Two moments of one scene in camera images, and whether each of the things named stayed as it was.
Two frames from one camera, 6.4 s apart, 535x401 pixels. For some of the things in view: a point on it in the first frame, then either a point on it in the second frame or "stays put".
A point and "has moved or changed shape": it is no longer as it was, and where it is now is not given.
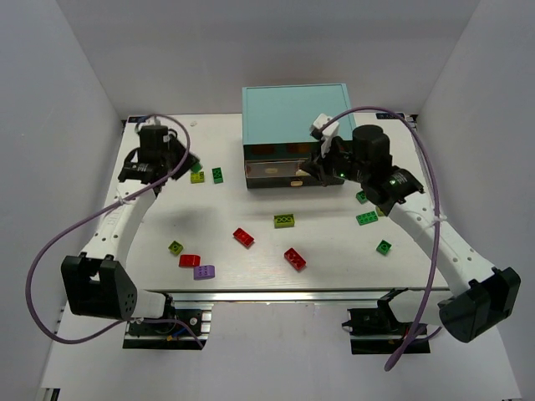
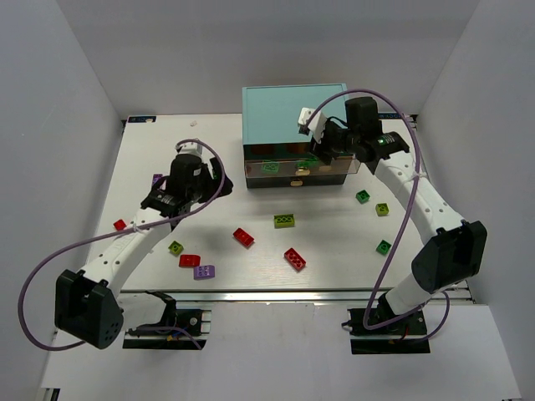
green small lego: (361, 196) stays put
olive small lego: (175, 247) stays put
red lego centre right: (294, 259) stays put
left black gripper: (182, 156) -> (215, 179)
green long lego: (367, 218) has moved or changed shape
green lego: (196, 167) has moved or changed shape
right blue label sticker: (388, 115) stays put
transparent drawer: (263, 169) stays put
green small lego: (384, 247) stays put
